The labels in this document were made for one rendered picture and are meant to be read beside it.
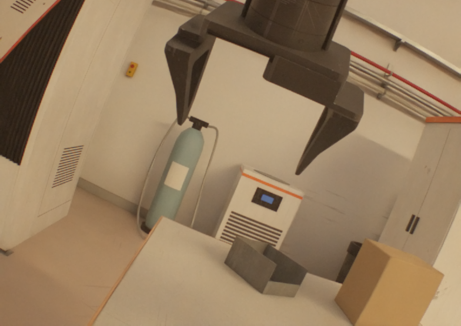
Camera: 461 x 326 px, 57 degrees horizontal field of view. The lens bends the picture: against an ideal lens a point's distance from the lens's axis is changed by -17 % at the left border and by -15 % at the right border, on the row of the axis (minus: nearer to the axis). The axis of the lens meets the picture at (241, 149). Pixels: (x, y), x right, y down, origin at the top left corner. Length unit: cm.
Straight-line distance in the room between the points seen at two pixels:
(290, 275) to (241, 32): 88
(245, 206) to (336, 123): 399
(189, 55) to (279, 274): 89
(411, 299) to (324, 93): 86
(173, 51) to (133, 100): 469
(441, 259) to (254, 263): 229
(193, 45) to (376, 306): 85
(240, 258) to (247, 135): 385
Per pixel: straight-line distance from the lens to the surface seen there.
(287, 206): 433
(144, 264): 94
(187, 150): 443
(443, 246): 323
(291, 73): 32
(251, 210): 431
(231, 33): 32
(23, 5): 131
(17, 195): 278
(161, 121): 497
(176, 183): 447
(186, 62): 34
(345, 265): 487
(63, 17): 269
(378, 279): 107
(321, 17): 32
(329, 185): 507
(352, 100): 34
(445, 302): 341
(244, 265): 112
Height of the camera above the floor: 122
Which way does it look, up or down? 2 degrees down
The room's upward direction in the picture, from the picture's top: 23 degrees clockwise
